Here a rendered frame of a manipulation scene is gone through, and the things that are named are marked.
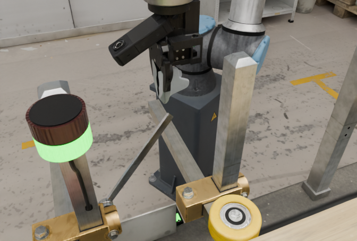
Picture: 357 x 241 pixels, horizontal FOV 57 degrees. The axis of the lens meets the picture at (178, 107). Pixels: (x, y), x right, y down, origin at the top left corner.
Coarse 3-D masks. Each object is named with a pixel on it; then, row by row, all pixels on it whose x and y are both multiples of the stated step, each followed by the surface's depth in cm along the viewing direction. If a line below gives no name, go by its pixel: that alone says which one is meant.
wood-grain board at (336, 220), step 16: (336, 208) 52; (352, 208) 52; (304, 224) 49; (320, 224) 49; (336, 224) 49; (352, 224) 49; (256, 240) 47; (272, 240) 47; (288, 240) 47; (304, 240) 47; (320, 240) 47; (336, 240) 47; (352, 240) 47
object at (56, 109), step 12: (60, 96) 36; (72, 96) 36; (36, 108) 34; (48, 108) 34; (60, 108) 34; (72, 108) 34; (36, 120) 32; (48, 120) 32; (60, 120) 32; (72, 168) 39; (84, 192) 46
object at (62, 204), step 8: (56, 168) 63; (56, 176) 62; (56, 184) 60; (64, 184) 60; (56, 192) 59; (64, 192) 59; (56, 200) 58; (64, 200) 58; (56, 208) 56; (64, 208) 56; (72, 208) 56; (56, 216) 55
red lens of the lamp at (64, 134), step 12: (48, 96) 36; (84, 108) 34; (72, 120) 33; (84, 120) 34; (36, 132) 32; (48, 132) 32; (60, 132) 32; (72, 132) 33; (48, 144) 33; (60, 144) 33
